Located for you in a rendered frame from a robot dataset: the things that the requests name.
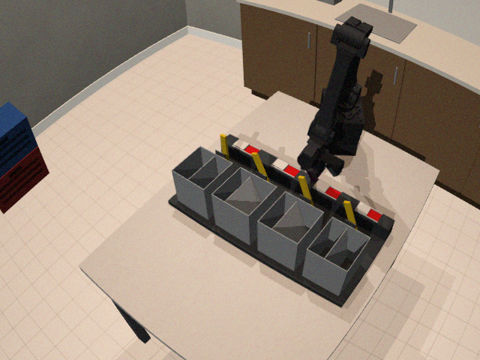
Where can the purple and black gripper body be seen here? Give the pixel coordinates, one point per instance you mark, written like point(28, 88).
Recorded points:
point(314, 173)

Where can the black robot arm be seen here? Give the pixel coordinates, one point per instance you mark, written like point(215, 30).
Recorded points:
point(349, 37)

